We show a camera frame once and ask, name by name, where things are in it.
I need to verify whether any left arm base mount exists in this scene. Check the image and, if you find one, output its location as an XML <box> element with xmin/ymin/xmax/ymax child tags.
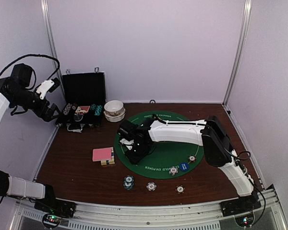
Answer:
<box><xmin>34</xmin><ymin>200</ymin><xmax>76</xmax><ymax>218</ymax></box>

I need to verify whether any aluminium frame post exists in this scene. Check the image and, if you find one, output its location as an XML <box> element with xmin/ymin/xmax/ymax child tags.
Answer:
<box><xmin>40</xmin><ymin>0</ymin><xmax>65</xmax><ymax>100</ymax></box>
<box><xmin>222</xmin><ymin>0</ymin><xmax>252</xmax><ymax>108</ymax></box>

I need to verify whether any teal chip row in case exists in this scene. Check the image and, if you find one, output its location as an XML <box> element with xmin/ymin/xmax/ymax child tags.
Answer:
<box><xmin>94</xmin><ymin>105</ymin><xmax>103</xmax><ymax>116</ymax></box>

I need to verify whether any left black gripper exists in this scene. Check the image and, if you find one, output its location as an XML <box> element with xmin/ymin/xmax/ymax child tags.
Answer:
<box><xmin>12</xmin><ymin>87</ymin><xmax>61</xmax><ymax>122</ymax></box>

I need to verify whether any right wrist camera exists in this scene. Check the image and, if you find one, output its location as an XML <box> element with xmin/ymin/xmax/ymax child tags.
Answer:
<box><xmin>117</xmin><ymin>120</ymin><xmax>140</xmax><ymax>147</ymax></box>

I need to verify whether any front aluminium rail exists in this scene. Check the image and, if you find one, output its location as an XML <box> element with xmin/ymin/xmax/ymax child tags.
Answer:
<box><xmin>7</xmin><ymin>189</ymin><xmax>288</xmax><ymax>230</ymax></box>

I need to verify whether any blue small blind button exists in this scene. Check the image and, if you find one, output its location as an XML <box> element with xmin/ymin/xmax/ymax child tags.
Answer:
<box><xmin>179</xmin><ymin>162</ymin><xmax>190</xmax><ymax>172</ymax></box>

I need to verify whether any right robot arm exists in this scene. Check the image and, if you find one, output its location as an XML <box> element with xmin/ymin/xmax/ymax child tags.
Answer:
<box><xmin>117</xmin><ymin>114</ymin><xmax>259</xmax><ymax>212</ymax></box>

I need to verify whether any white scalloped ceramic dish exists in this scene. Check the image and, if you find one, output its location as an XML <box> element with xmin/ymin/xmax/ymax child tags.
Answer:
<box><xmin>104</xmin><ymin>108</ymin><xmax>126</xmax><ymax>123</ymax></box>

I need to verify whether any green round poker mat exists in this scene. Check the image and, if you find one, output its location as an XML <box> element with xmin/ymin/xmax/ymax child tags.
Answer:
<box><xmin>114</xmin><ymin>111</ymin><xmax>204</xmax><ymax>179</ymax></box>

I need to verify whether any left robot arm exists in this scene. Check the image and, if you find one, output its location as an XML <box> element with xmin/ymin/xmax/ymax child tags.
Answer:
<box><xmin>0</xmin><ymin>77</ymin><xmax>61</xmax><ymax>213</ymax></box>

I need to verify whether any card deck in case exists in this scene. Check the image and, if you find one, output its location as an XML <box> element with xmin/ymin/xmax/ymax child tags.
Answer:
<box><xmin>75</xmin><ymin>106</ymin><xmax>90</xmax><ymax>114</ymax></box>

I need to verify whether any white ceramic bowl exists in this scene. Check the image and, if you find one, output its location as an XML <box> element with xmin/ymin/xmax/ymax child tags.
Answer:
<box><xmin>104</xmin><ymin>100</ymin><xmax>124</xmax><ymax>116</ymax></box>

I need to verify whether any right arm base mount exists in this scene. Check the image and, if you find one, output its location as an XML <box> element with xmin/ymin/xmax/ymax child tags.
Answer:
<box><xmin>220</xmin><ymin>198</ymin><xmax>261</xmax><ymax>217</ymax></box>

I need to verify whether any right aluminium frame post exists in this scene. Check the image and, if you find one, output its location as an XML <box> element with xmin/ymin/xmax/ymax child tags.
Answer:
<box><xmin>222</xmin><ymin>0</ymin><xmax>252</xmax><ymax>108</ymax></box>

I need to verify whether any blue cream chip row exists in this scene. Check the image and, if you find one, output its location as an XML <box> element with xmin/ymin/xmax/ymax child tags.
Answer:
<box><xmin>62</xmin><ymin>103</ymin><xmax>72</xmax><ymax>117</ymax></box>

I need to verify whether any gold striped card box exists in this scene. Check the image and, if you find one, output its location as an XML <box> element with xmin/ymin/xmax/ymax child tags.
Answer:
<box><xmin>100</xmin><ymin>147</ymin><xmax>115</xmax><ymax>166</ymax></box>

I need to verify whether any black poker chip case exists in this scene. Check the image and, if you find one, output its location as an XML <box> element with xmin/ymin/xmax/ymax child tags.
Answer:
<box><xmin>55</xmin><ymin>67</ymin><xmax>106</xmax><ymax>133</ymax></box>

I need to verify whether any clear round dealer button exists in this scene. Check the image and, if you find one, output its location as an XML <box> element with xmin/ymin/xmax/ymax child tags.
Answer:
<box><xmin>73</xmin><ymin>114</ymin><xmax>84</xmax><ymax>122</ymax></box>

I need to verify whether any brown poker chip stack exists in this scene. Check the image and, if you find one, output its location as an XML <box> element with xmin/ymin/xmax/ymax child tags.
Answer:
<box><xmin>176</xmin><ymin>185</ymin><xmax>185</xmax><ymax>194</ymax></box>

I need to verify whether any red playing card deck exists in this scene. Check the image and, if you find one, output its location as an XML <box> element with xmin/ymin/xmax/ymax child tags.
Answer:
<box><xmin>92</xmin><ymin>147</ymin><xmax>112</xmax><ymax>162</ymax></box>

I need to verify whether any teal poker chip stack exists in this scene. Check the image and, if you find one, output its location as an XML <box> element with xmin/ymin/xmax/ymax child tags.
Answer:
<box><xmin>123</xmin><ymin>175</ymin><xmax>134</xmax><ymax>190</ymax></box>

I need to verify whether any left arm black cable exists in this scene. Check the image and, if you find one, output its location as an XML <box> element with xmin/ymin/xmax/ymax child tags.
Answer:
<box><xmin>0</xmin><ymin>54</ymin><xmax>61</xmax><ymax>83</ymax></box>

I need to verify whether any left aluminium frame post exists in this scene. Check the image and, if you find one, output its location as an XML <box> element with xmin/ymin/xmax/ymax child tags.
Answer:
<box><xmin>40</xmin><ymin>0</ymin><xmax>65</xmax><ymax>100</ymax></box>

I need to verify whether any blue white poker chip stack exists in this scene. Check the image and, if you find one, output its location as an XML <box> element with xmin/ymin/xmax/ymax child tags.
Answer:
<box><xmin>146</xmin><ymin>182</ymin><xmax>157</xmax><ymax>191</ymax></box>

